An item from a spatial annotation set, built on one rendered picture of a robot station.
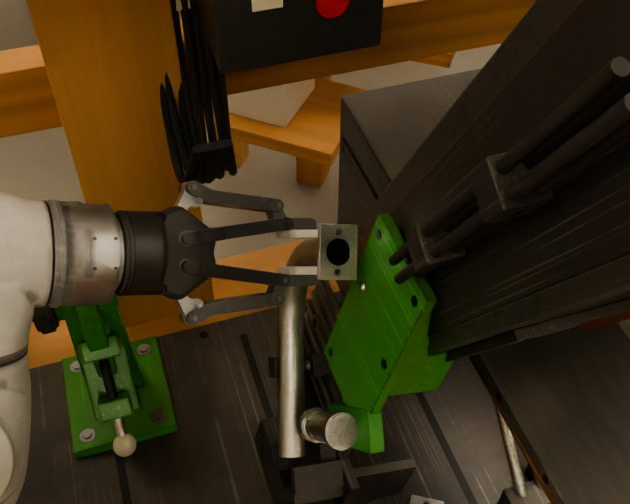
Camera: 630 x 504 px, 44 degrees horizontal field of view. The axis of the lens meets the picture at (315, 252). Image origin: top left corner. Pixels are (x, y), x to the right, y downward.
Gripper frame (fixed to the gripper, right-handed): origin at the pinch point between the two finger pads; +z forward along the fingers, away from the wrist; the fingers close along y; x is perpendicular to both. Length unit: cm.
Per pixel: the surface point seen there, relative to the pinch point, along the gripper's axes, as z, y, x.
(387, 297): 3.8, -4.3, -7.1
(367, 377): 4.6, -12.6, -2.4
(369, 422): 4.7, -17.1, -2.7
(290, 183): 86, 23, 169
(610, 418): 23.6, -16.2, -16.3
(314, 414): 2.8, -17.5, 5.2
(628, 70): -10.4, 7.9, -45.6
